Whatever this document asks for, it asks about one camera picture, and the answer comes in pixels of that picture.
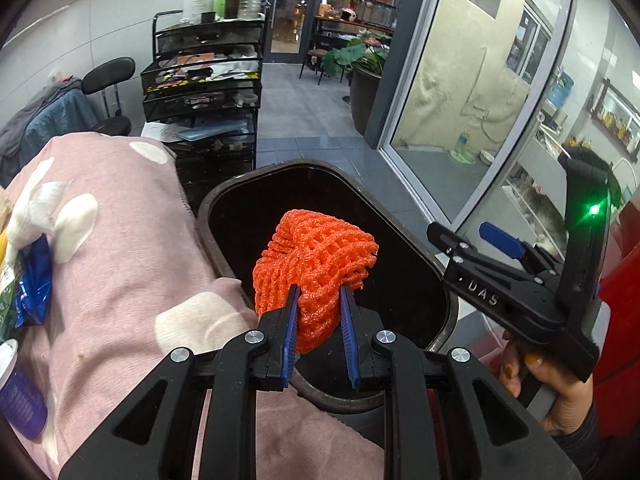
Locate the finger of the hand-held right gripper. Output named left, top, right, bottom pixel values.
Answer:
left=479, top=222, right=567, bottom=279
left=426, top=222, right=568, bottom=333

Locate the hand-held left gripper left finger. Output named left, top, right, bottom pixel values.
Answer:
left=57, top=284, right=303, bottom=480

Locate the green packet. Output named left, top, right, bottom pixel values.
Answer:
left=0, top=245, right=23, bottom=341

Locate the blue grey jacket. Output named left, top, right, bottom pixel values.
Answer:
left=0, top=77, right=101, bottom=173

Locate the black mesh cart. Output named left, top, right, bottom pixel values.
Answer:
left=141, top=10, right=266, bottom=211

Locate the white crumpled tissue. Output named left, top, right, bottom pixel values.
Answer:
left=7, top=180, right=68, bottom=251

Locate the person's right hand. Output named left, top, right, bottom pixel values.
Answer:
left=497, top=329, right=596, bottom=436

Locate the glass double door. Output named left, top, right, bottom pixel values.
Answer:
left=265, top=0, right=326, bottom=63

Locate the purple paper cup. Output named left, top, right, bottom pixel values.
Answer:
left=0, top=339, right=49, bottom=442

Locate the orange foam net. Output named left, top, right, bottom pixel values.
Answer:
left=251, top=210, right=380, bottom=356

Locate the white paper sheet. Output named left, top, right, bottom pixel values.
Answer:
left=142, top=121, right=181, bottom=143

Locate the red glossy panel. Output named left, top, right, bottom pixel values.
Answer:
left=592, top=200, right=640, bottom=441

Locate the black stool chair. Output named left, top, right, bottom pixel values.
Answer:
left=81, top=56, right=137, bottom=138

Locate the blue snack packet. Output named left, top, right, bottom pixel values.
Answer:
left=15, top=235, right=53, bottom=328

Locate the brown trash bin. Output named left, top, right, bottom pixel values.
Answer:
left=194, top=159, right=460, bottom=413

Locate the blue folder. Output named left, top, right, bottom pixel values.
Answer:
left=177, top=125, right=248, bottom=142

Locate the pink dotted blanket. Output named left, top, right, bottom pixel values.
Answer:
left=0, top=132, right=391, bottom=480

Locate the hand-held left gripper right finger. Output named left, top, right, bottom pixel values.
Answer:
left=339, top=284, right=583, bottom=480

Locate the person's right forearm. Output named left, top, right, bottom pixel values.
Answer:
left=542, top=402, right=608, bottom=480

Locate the pet water dispenser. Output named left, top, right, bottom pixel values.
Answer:
left=452, top=130, right=476, bottom=163

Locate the blue water jug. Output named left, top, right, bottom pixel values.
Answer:
left=545, top=72, right=573, bottom=111

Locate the potted plant dark pot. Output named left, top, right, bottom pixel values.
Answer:
left=320, top=35, right=396, bottom=136

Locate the glass sliding door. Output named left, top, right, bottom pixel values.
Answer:
left=365, top=0, right=578, bottom=233

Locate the wooden table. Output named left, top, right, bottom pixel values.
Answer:
left=312, top=10, right=401, bottom=81

